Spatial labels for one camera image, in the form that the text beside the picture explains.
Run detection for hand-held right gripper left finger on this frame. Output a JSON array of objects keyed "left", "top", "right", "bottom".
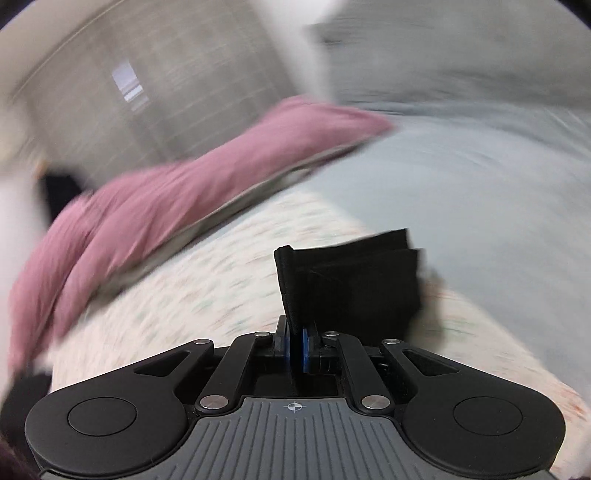
[{"left": 133, "top": 316, "right": 293, "bottom": 414}]

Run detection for floral printed cloth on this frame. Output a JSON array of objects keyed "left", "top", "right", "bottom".
[{"left": 41, "top": 190, "right": 587, "bottom": 444}]

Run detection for black pants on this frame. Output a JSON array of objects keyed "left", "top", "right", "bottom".
[{"left": 274, "top": 228, "right": 426, "bottom": 344}]

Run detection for pink pillow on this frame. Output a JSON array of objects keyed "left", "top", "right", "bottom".
[{"left": 7, "top": 95, "right": 395, "bottom": 370}]

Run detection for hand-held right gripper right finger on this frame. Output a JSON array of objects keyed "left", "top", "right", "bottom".
[{"left": 301, "top": 320, "right": 460, "bottom": 413}]

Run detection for grey bed sheet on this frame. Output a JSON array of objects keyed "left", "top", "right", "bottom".
[{"left": 277, "top": 99, "right": 591, "bottom": 384}]

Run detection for grey quilted blanket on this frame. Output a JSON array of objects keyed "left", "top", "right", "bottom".
[{"left": 305, "top": 0, "right": 591, "bottom": 116}]

